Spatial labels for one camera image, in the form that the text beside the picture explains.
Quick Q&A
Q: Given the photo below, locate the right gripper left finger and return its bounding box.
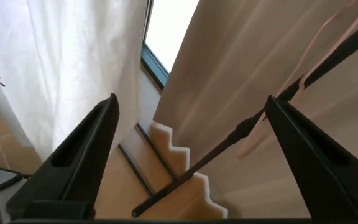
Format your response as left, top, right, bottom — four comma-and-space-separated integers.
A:
6, 92, 120, 220

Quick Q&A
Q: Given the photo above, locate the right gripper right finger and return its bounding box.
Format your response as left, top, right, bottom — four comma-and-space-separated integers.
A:
264, 95, 358, 219

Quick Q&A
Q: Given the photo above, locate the pink clothes hanger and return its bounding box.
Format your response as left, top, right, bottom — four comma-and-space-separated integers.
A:
237, 0, 358, 159

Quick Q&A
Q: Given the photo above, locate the black clothes rack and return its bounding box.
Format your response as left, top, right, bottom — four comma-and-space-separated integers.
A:
118, 14, 358, 218

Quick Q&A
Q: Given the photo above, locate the beige curtain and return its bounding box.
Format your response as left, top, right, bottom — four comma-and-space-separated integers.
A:
152, 0, 358, 219

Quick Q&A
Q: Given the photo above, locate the window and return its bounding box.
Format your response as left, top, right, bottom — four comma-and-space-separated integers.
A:
140, 0, 200, 91

